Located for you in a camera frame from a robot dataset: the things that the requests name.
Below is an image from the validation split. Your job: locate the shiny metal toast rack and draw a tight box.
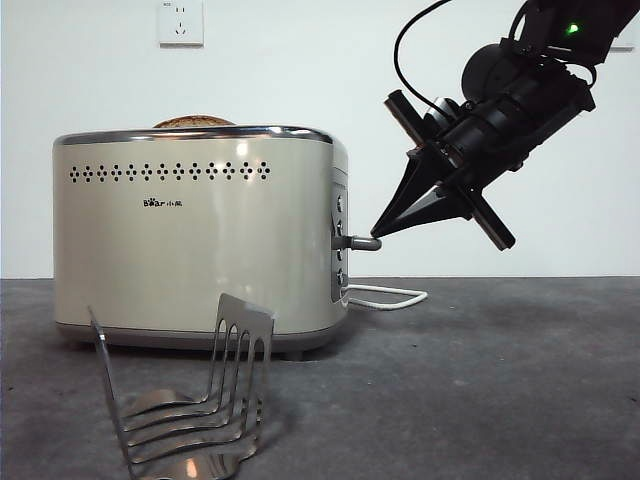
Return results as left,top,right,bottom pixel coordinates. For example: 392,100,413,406
86,292,277,480

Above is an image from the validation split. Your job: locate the black camera cable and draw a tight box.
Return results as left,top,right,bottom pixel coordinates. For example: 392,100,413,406
393,0,451,109

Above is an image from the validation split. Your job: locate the grey toaster lever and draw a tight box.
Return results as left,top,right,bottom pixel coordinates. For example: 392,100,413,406
333,234,384,252

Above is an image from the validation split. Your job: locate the white wall socket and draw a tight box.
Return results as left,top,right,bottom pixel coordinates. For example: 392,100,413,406
158,0,205,50

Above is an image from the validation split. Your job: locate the white power cable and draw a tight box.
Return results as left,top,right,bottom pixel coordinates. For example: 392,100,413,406
343,283,430,313

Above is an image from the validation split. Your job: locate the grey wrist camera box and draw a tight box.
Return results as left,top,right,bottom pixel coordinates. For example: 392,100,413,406
424,95,469,132

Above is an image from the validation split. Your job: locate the cream two-slot toaster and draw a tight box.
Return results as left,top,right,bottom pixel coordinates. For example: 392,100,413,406
52,124,351,361

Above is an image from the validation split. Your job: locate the brown-crusted bread slice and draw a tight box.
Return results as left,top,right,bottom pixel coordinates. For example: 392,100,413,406
151,115,237,130

